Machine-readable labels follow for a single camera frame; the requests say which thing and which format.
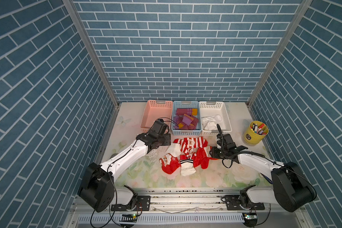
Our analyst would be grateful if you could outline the purple striped sock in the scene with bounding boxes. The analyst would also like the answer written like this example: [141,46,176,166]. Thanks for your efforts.
[175,108,198,116]
[173,115,199,130]

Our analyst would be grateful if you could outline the white sock black stripes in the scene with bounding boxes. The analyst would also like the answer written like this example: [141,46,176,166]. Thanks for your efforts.
[201,115,222,131]

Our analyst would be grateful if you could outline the red white sock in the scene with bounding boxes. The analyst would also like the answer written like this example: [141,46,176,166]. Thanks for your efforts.
[192,146,216,169]

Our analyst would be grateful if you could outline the white sock front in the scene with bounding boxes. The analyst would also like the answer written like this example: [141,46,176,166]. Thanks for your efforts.
[180,159,196,176]

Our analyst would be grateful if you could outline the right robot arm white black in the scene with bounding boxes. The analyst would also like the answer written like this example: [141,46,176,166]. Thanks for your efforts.
[210,125,317,212]

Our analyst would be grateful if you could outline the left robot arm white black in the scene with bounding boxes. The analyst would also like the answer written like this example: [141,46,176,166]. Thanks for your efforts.
[79,119,171,212]

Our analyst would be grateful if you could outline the pink plastic basket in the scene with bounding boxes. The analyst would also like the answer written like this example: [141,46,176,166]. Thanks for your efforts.
[141,100,173,133]

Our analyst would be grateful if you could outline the light blue plastic basket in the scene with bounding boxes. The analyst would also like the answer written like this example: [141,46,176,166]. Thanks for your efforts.
[172,101,202,136]

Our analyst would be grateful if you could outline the white plastic basket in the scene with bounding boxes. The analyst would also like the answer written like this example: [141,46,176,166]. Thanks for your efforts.
[199,101,232,136]

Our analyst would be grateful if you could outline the small white sock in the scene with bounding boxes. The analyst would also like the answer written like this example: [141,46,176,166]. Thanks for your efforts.
[166,143,181,157]

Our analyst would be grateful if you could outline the yellow pen cup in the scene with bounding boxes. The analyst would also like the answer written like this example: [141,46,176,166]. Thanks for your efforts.
[242,121,269,145]

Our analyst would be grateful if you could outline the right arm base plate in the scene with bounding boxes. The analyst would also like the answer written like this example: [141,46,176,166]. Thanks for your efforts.
[221,195,265,211]

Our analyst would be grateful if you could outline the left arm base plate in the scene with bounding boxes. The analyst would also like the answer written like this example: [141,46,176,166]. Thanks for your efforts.
[111,195,151,212]

